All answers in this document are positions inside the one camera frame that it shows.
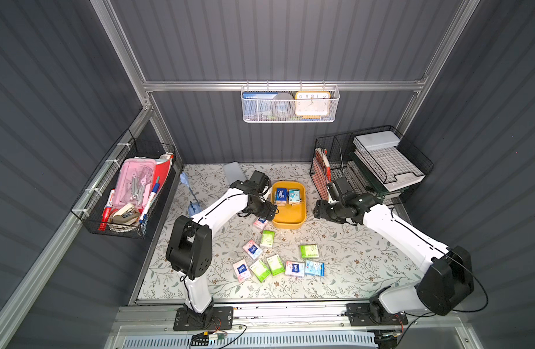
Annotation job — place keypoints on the grey tape roll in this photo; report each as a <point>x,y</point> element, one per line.
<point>283,105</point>

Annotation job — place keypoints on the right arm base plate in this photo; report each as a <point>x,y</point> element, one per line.
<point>363,314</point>

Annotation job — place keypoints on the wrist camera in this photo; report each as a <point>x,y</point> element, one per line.
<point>260,182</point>
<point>340,190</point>

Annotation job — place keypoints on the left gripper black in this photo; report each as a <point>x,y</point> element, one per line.
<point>267,209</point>

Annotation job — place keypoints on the blue box in basket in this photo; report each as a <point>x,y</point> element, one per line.
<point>257,106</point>

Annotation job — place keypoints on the light blue tissue pack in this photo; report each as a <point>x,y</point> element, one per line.
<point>315,268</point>

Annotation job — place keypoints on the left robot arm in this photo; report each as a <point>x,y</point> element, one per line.
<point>190,248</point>

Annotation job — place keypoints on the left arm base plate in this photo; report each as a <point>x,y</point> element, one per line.
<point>214,318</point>

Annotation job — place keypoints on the black wire desk organizer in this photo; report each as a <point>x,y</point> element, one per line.
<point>334,156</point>

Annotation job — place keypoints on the pink tissue pack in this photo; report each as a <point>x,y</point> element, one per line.
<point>295,269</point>
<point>261,224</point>
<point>242,271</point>
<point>253,250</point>

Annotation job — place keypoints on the white paper stack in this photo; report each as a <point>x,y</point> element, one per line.
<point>380,153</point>

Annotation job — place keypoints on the red marker pen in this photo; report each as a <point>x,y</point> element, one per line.
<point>107,211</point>

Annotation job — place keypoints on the yellow alarm clock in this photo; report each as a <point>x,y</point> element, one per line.
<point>313,104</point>

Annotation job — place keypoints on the teal cartoon tissue pack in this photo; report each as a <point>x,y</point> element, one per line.
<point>294,196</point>

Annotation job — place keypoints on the yellow storage box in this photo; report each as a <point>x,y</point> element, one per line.
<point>290,216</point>

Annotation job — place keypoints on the pink pencil case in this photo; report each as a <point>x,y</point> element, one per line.
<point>134,183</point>

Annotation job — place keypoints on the blue brush holder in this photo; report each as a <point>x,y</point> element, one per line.
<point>194,206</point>

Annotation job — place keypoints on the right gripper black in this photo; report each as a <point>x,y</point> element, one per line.
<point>325,211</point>

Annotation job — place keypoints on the white wire wall basket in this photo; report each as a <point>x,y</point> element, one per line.
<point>335,99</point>

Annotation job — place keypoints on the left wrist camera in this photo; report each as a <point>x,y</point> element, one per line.
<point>260,182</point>

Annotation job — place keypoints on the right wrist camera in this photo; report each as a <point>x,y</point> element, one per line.
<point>340,190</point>

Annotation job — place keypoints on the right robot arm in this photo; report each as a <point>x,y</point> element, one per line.
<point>447,272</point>

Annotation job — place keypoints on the black wire side basket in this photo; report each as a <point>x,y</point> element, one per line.
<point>90,208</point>

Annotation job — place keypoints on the dark blue tissue pack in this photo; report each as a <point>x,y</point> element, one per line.
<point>281,196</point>

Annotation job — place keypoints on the white plastic case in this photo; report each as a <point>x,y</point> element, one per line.
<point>233,173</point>

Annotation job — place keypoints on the green tissue pack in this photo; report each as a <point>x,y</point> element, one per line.
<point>260,270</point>
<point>267,239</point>
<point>309,251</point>
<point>276,265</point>

